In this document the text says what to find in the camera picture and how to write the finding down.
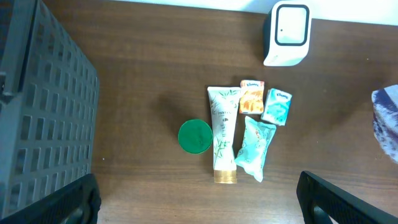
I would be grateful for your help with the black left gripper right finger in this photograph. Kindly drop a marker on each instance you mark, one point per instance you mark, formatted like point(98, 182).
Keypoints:
point(323, 202)

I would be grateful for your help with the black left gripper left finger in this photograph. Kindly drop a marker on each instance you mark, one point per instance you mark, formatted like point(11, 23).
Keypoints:
point(77, 202)

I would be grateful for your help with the teal toilet tissue wipes pack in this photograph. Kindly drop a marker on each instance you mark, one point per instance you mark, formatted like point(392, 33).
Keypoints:
point(256, 140)

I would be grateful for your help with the teal tissue packet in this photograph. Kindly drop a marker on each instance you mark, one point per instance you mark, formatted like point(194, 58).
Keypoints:
point(276, 107)

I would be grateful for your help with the red purple tissue pack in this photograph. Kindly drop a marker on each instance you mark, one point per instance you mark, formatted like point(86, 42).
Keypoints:
point(385, 119)

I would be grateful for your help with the orange tissue packet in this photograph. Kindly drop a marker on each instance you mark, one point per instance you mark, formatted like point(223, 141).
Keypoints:
point(252, 95)

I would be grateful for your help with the white tube gold cap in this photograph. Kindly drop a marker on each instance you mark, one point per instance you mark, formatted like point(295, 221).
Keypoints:
point(224, 104)

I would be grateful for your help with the green lid jar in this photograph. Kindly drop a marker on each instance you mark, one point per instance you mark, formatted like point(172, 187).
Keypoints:
point(195, 136)

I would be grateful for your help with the grey plastic mesh basket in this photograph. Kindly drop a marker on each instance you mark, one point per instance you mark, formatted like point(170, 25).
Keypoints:
point(49, 99)

